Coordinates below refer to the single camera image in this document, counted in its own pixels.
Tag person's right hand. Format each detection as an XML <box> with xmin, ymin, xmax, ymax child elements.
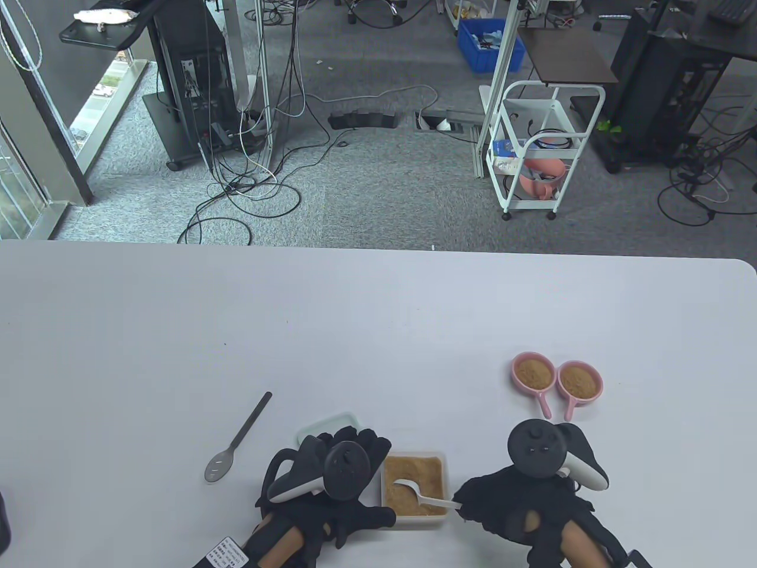
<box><xmin>452</xmin><ymin>423</ymin><xmax>627</xmax><ymax>568</ymax></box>

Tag person's left hand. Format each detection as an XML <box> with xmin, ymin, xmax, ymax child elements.
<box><xmin>245</xmin><ymin>429</ymin><xmax>397</xmax><ymax>568</ymax></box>

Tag clear container lid green seal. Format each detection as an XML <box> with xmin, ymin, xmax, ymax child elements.
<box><xmin>296</xmin><ymin>412</ymin><xmax>363</xmax><ymax>447</ymax></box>

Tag white plastic coffee spoon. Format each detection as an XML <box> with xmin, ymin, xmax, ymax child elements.
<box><xmin>393</xmin><ymin>479</ymin><xmax>461</xmax><ymax>511</ymax></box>

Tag clear plastic sugar container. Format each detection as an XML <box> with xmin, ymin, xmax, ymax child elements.
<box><xmin>380</xmin><ymin>451</ymin><xmax>448</xmax><ymax>529</ymax></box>

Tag scooped brown sugar granules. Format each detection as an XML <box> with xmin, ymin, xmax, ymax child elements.
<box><xmin>560</xmin><ymin>367</ymin><xmax>597</xmax><ymax>398</ymax></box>
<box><xmin>515</xmin><ymin>359</ymin><xmax>554</xmax><ymax>391</ymax></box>

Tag grey disposable spoon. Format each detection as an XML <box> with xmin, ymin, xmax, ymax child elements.
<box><xmin>205</xmin><ymin>392</ymin><xmax>273</xmax><ymax>483</ymax></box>

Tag person's left forearm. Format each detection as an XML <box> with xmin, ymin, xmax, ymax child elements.
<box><xmin>257</xmin><ymin>512</ymin><xmax>305</xmax><ymax>566</ymax></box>

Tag person's right forearm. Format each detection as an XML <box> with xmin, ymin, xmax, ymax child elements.
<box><xmin>559</xmin><ymin>521</ymin><xmax>610</xmax><ymax>568</ymax></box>

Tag black white hand controller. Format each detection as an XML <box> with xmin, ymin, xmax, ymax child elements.
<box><xmin>263</xmin><ymin>441</ymin><xmax>373</xmax><ymax>504</ymax></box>
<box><xmin>507</xmin><ymin>419</ymin><xmax>610</xmax><ymax>492</ymax></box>

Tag black power strip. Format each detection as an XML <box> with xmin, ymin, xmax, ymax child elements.
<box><xmin>328</xmin><ymin>111</ymin><xmax>400</xmax><ymax>130</ymax></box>

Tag pink plastic basin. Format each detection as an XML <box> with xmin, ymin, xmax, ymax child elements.
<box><xmin>519</xmin><ymin>157</ymin><xmax>567</xmax><ymax>199</ymax></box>

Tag grey floor socket box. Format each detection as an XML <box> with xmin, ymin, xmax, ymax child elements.
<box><xmin>415</xmin><ymin>108</ymin><xmax>483</xmax><ymax>134</ymax></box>

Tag white rolling cart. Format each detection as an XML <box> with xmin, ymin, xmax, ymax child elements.
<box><xmin>489</xmin><ymin>80</ymin><xmax>607</xmax><ymax>221</ymax></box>

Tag blue plastic bin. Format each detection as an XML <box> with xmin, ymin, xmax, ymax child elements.
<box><xmin>457</xmin><ymin>18</ymin><xmax>527</xmax><ymax>75</ymax></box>

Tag brown top stand table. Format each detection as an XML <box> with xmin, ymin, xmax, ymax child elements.
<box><xmin>518</xmin><ymin>27</ymin><xmax>619</xmax><ymax>85</ymax></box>

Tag office chair wheel base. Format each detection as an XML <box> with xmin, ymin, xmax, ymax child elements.
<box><xmin>345</xmin><ymin>0</ymin><xmax>409</xmax><ymax>27</ymax></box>

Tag black wheeled equipment stand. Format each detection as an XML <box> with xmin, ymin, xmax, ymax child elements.
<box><xmin>142</xmin><ymin>0</ymin><xmax>273</xmax><ymax>172</ymax></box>

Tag black computer rack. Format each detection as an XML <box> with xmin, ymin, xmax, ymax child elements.
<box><xmin>591</xmin><ymin>6</ymin><xmax>734</xmax><ymax>173</ymax></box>

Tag black tray shelf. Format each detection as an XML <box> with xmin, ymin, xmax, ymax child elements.
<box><xmin>59</xmin><ymin>9</ymin><xmax>154</xmax><ymax>50</ymax></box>

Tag white cloth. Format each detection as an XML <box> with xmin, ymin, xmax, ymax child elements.
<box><xmin>73</xmin><ymin>9</ymin><xmax>140</xmax><ymax>27</ymax></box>

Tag black desk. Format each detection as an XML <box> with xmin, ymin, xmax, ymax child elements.
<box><xmin>680</xmin><ymin>0</ymin><xmax>757</xmax><ymax>60</ymax></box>

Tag black keyboard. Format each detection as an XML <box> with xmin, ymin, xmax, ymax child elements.
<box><xmin>707</xmin><ymin>0</ymin><xmax>757</xmax><ymax>25</ymax></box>

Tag pink handled ceramic dish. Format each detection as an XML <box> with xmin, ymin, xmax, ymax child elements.
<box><xmin>557</xmin><ymin>360</ymin><xmax>604</xmax><ymax>422</ymax></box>
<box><xmin>511</xmin><ymin>352</ymin><xmax>558</xmax><ymax>420</ymax></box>

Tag tangle of floor cables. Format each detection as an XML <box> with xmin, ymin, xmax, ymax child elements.
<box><xmin>177</xmin><ymin>0</ymin><xmax>441</xmax><ymax>245</ymax></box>
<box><xmin>658</xmin><ymin>95</ymin><xmax>757</xmax><ymax>227</ymax></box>

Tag silver metal frame post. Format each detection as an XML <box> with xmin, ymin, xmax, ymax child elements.
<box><xmin>473</xmin><ymin>0</ymin><xmax>524</xmax><ymax>178</ymax></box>
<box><xmin>255</xmin><ymin>0</ymin><xmax>274</xmax><ymax>172</ymax></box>

